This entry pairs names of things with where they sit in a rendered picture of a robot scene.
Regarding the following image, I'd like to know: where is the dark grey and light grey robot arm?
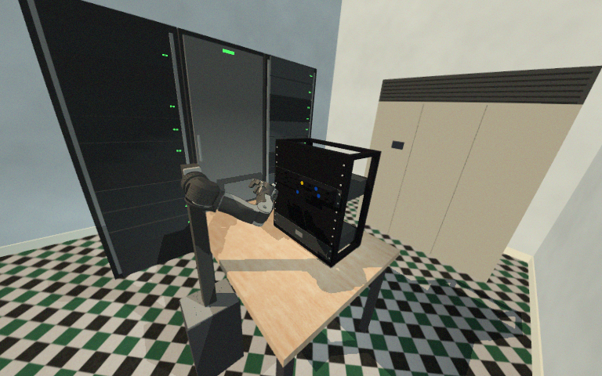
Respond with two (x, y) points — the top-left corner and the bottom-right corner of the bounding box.
(181, 167), (276, 226)

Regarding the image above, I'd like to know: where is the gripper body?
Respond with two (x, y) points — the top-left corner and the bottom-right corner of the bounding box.
(253, 180), (265, 195)

